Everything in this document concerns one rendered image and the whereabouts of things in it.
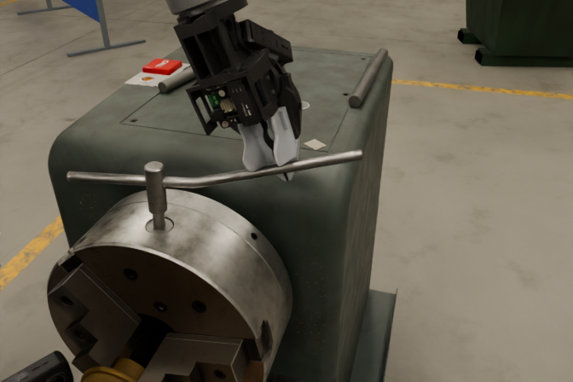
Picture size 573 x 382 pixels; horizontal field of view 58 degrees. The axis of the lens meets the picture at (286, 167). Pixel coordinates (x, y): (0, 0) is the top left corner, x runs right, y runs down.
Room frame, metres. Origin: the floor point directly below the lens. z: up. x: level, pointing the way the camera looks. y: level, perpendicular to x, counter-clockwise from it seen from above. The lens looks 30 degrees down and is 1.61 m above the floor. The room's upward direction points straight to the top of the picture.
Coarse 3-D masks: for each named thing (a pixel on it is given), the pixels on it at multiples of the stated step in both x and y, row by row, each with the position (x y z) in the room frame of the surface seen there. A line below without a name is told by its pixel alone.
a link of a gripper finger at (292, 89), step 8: (288, 72) 0.52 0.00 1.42; (288, 80) 0.51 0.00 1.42; (288, 88) 0.51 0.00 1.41; (296, 88) 0.52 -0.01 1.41; (280, 96) 0.51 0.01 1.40; (288, 96) 0.51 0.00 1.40; (296, 96) 0.51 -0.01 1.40; (280, 104) 0.51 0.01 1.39; (288, 104) 0.51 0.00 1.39; (296, 104) 0.51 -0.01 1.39; (288, 112) 0.51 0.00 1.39; (296, 112) 0.51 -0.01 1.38; (296, 120) 0.51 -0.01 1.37; (296, 128) 0.51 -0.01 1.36; (296, 136) 0.50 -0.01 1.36
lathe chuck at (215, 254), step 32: (96, 224) 0.54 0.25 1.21; (128, 224) 0.51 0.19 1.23; (192, 224) 0.51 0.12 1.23; (64, 256) 0.51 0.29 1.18; (96, 256) 0.48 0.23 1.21; (128, 256) 0.46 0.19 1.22; (160, 256) 0.45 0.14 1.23; (192, 256) 0.46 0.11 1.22; (224, 256) 0.48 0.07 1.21; (256, 256) 0.51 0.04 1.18; (128, 288) 0.47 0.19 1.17; (160, 288) 0.45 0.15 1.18; (192, 288) 0.44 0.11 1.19; (224, 288) 0.44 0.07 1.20; (256, 288) 0.47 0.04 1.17; (64, 320) 0.50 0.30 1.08; (160, 320) 0.53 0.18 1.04; (192, 320) 0.44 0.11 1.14; (224, 320) 0.43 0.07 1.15; (256, 320) 0.43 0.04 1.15; (128, 352) 0.47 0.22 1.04
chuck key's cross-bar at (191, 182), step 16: (304, 160) 0.50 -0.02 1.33; (320, 160) 0.49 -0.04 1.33; (336, 160) 0.49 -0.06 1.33; (352, 160) 0.49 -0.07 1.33; (80, 176) 0.50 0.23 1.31; (96, 176) 0.50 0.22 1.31; (112, 176) 0.50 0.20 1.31; (128, 176) 0.50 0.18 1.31; (144, 176) 0.50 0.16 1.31; (208, 176) 0.50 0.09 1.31; (224, 176) 0.50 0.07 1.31; (240, 176) 0.49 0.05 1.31; (256, 176) 0.49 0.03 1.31
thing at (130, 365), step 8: (120, 360) 0.41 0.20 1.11; (128, 360) 0.41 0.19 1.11; (96, 368) 0.38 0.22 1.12; (104, 368) 0.38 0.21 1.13; (112, 368) 0.38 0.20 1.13; (120, 368) 0.39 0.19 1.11; (128, 368) 0.40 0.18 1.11; (136, 368) 0.40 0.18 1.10; (144, 368) 0.40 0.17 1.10; (88, 376) 0.38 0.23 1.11; (96, 376) 0.38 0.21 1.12; (104, 376) 0.38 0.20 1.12; (112, 376) 0.38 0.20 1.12; (120, 376) 0.37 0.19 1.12; (128, 376) 0.38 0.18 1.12; (136, 376) 0.39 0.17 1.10
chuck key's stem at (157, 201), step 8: (144, 168) 0.50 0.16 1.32; (152, 168) 0.49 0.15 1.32; (160, 168) 0.50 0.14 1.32; (152, 176) 0.49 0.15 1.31; (160, 176) 0.49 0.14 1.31; (152, 184) 0.49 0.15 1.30; (160, 184) 0.49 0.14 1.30; (152, 192) 0.49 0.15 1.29; (160, 192) 0.49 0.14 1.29; (152, 200) 0.49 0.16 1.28; (160, 200) 0.49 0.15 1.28; (152, 208) 0.49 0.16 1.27; (160, 208) 0.49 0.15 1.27; (160, 216) 0.50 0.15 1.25; (160, 224) 0.50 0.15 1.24
